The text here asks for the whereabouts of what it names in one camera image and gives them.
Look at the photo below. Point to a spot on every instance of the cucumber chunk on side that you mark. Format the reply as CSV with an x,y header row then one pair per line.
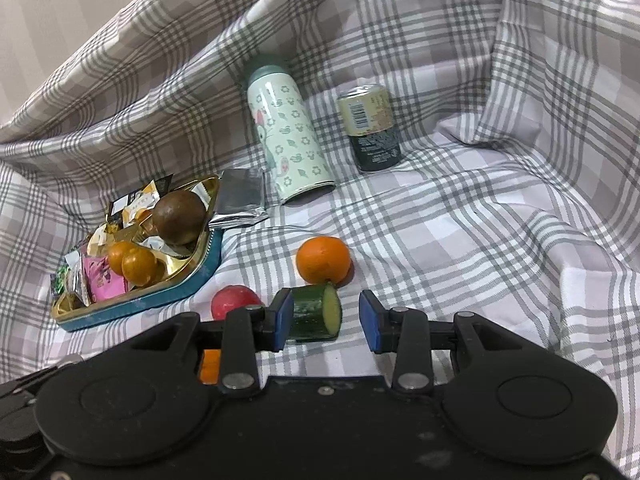
x,y
317,313

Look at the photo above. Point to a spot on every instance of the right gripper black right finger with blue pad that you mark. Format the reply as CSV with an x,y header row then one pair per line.
x,y
404,332

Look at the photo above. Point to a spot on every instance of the kumquat in tin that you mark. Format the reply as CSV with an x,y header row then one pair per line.
x,y
139,267
117,252

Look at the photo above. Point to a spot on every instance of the silver foil packet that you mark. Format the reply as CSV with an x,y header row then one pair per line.
x,y
240,200

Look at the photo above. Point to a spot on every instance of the teal gold snack tin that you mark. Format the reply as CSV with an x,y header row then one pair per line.
x,y
154,248

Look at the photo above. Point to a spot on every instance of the kumquat right in tin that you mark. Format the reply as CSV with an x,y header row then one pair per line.
x,y
139,267

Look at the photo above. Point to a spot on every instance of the green foil candy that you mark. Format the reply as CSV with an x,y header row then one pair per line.
x,y
58,281

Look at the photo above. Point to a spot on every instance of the white green cartoon bottle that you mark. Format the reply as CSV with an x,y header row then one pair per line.
x,y
293,153

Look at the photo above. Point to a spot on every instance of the small orange mandarin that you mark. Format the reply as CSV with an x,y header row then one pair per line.
x,y
323,259

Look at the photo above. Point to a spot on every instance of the large orange mandarin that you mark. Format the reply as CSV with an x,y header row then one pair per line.
x,y
210,366

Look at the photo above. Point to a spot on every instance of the red radish upper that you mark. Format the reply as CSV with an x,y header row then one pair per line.
x,y
230,298

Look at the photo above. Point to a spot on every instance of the plaid bed sheet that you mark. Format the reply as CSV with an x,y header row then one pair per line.
x,y
517,193

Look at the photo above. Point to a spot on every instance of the black snack packet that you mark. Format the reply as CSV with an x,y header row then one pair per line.
x,y
114,211

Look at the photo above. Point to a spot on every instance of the pink snack packet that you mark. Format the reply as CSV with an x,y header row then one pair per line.
x,y
103,283

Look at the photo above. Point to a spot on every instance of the clear dried fruit packet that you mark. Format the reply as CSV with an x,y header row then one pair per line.
x,y
76,281

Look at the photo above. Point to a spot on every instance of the brown round fruit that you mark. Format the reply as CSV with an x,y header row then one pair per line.
x,y
179,217

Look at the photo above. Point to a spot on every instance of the orange pastry packet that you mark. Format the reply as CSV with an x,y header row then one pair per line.
x,y
145,200

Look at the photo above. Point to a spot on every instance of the kumquat left in tin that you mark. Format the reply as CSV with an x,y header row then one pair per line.
x,y
117,252

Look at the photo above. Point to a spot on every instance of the green beige drink can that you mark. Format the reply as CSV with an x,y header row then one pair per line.
x,y
370,127

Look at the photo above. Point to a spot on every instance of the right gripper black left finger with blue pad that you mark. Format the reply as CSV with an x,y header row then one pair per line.
x,y
250,330

